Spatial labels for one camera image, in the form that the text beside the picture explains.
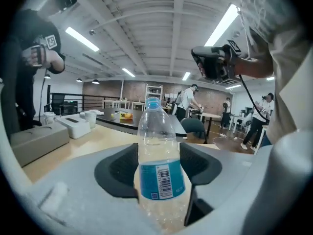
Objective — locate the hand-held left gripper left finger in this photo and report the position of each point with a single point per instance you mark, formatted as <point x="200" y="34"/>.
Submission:
<point x="117" y="172"/>

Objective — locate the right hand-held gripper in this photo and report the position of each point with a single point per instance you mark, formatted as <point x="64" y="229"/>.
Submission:
<point x="212" y="62"/>

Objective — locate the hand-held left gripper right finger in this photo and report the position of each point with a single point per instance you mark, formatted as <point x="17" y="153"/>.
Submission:
<point x="198" y="166"/>

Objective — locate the clear plastic bottle blue label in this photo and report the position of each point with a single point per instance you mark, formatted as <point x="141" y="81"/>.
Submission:
<point x="156" y="131"/>

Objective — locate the person's right forearm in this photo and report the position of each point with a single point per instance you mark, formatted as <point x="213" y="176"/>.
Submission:
<point x="254" y="66"/>

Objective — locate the long ceiling light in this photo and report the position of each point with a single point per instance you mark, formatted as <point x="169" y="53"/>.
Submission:
<point x="222" y="24"/>
<point x="82" y="39"/>
<point x="186" y="76"/>
<point x="128" y="72"/>

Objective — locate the dark green chair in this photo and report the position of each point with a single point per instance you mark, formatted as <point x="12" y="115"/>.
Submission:
<point x="193" y="127"/>

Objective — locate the white power strip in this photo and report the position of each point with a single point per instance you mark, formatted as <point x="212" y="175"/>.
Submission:
<point x="222" y="135"/>

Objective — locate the yellow object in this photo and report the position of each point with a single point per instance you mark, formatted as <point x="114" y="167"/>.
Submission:
<point x="126" y="116"/>

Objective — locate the stack of white cups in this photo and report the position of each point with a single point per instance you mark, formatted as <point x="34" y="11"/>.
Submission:
<point x="91" y="117"/>

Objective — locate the white rectangular box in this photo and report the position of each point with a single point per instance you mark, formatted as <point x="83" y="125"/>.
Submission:
<point x="74" y="126"/>

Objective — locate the white shelf rack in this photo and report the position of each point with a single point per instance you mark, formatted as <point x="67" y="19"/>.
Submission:
<point x="154" y="90"/>

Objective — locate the person's light grey shirt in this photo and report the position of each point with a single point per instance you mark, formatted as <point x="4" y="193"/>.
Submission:
<point x="281" y="57"/>

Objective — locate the black metal railing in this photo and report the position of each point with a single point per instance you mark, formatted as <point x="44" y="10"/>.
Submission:
<point x="93" y="99"/>

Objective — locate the grey rectangular box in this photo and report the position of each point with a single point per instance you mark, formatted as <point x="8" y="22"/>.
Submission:
<point x="39" y="141"/>

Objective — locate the clear glass jar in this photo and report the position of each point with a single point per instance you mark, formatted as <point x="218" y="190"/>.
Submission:
<point x="49" y="118"/>

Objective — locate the black office chair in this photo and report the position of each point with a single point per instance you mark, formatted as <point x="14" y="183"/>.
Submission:
<point x="58" y="103"/>

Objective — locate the black pendant lamp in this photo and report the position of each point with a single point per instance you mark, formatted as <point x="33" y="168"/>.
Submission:
<point x="95" y="81"/>

